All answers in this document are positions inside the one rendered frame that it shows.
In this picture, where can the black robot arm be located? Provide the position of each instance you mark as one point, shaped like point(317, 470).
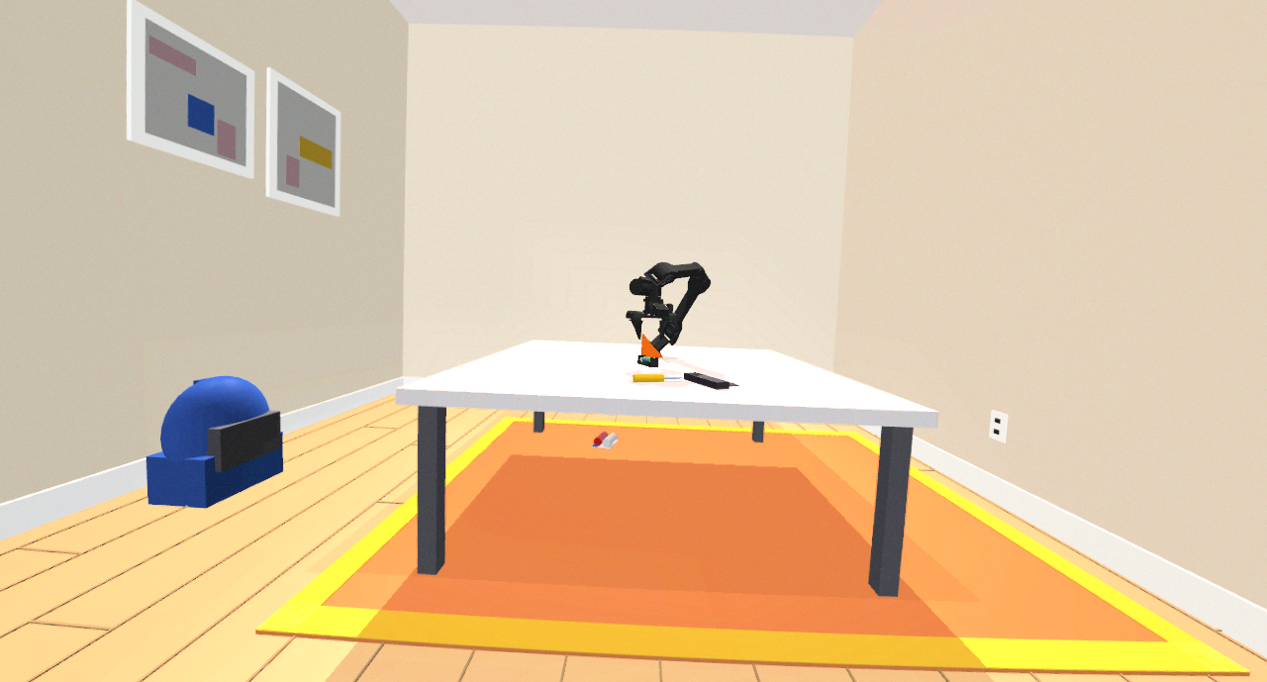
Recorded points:
point(666, 273)

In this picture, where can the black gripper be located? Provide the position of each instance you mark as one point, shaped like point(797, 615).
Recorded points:
point(636, 316)

